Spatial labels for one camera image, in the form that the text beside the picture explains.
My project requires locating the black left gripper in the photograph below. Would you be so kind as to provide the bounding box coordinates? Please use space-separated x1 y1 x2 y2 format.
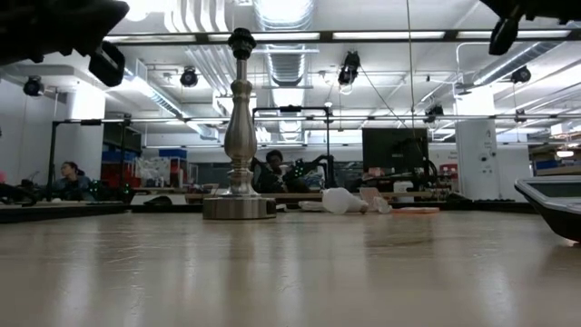
26 0 131 86

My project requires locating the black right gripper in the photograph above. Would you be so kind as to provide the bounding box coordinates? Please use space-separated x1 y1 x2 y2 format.
480 0 553 56

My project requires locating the white lightbulb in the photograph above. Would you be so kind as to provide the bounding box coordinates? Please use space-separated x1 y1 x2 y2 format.
320 186 370 216

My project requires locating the black ceiling spotlight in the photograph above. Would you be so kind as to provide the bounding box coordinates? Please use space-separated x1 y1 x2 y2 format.
22 74 45 98
337 50 362 87
509 64 533 85
179 65 200 89
424 104 445 124

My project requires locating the person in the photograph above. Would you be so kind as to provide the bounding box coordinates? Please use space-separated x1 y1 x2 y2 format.
51 160 95 202
251 149 301 194

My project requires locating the white pillar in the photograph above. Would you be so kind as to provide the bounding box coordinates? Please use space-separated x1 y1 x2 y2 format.
454 85 499 202

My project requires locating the silver metal lamp stand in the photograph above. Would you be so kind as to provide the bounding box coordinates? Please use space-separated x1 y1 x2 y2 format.
202 27 279 222

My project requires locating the black computer monitor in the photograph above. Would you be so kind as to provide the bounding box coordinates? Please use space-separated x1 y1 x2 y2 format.
360 127 430 177

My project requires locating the grey desk calculator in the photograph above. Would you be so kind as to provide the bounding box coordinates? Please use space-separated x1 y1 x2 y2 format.
513 175 581 244

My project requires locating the small white orange printed packet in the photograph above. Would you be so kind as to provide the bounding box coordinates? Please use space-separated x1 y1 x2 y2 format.
391 206 441 216

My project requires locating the black background rig frame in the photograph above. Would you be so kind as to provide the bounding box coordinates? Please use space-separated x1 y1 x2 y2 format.
44 117 133 202
251 104 338 190

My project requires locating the silver ventilation duct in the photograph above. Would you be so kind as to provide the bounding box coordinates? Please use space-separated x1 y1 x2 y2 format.
251 0 320 88

